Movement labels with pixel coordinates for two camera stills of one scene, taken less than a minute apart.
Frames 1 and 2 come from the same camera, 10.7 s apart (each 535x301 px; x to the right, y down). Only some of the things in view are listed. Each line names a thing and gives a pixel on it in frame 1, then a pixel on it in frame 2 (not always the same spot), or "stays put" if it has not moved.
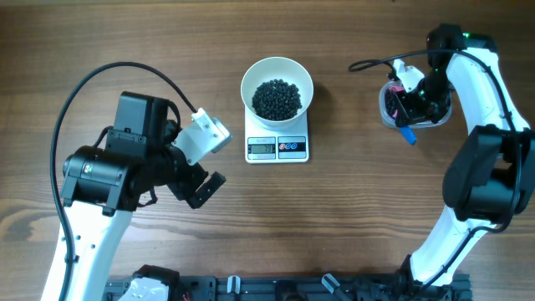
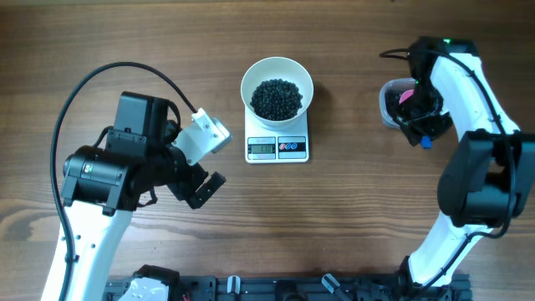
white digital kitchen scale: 264,145 stays put
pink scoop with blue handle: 405,130 → 425,140
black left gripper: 185,189 stays put
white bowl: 277,93 stays put
